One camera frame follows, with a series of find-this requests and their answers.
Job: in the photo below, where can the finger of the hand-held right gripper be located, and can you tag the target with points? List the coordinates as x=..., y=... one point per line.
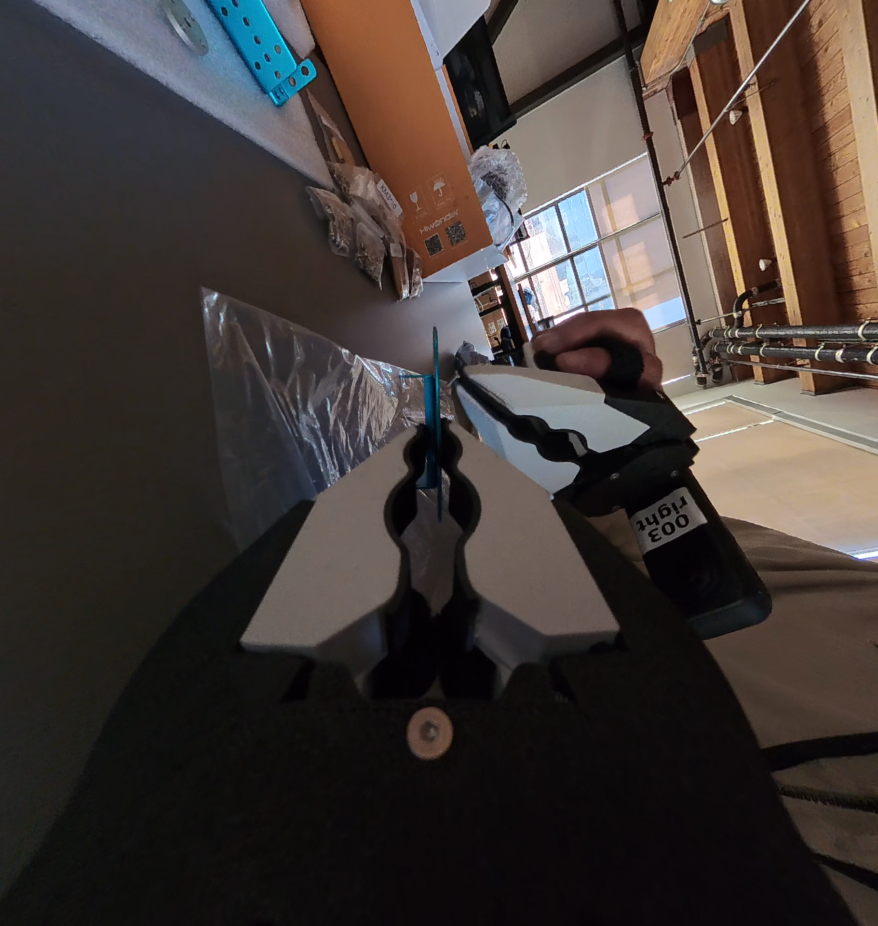
x=554, y=405
x=525, y=459

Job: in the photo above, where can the white foam sheet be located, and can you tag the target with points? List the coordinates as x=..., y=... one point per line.
x=157, y=79

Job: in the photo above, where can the pile of small screw bags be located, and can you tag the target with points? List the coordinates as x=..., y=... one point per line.
x=370, y=246

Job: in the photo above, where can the blue round metal disc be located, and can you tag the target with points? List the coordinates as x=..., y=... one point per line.
x=435, y=340

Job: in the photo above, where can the background cardboard boxes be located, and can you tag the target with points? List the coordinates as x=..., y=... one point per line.
x=493, y=318

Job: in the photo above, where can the window with roller blinds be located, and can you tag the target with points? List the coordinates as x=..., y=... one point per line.
x=590, y=239

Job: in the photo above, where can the black screen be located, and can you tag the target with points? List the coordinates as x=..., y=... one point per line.
x=478, y=79

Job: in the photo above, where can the person's beige jacket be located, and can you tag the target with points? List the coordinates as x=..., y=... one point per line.
x=829, y=651

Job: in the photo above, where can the bubble wrap bag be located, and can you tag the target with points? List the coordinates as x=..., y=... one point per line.
x=496, y=181

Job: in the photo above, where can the silver round metal disc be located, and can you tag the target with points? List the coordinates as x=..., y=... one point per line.
x=185, y=25

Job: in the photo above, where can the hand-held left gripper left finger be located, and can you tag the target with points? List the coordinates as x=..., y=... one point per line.
x=323, y=571

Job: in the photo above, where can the large clear plastic bag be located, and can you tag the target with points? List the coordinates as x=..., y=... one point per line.
x=301, y=405

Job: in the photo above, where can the orange and white cardboard box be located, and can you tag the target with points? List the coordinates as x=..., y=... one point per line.
x=395, y=108

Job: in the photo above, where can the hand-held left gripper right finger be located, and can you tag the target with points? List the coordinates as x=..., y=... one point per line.
x=533, y=571

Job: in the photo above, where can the black insulated pipes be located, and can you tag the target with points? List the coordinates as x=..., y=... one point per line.
x=793, y=333

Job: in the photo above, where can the long blue perforated plate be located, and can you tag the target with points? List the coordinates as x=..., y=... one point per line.
x=254, y=43

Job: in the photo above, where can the person's right hand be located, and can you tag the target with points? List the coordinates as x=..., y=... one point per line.
x=590, y=333

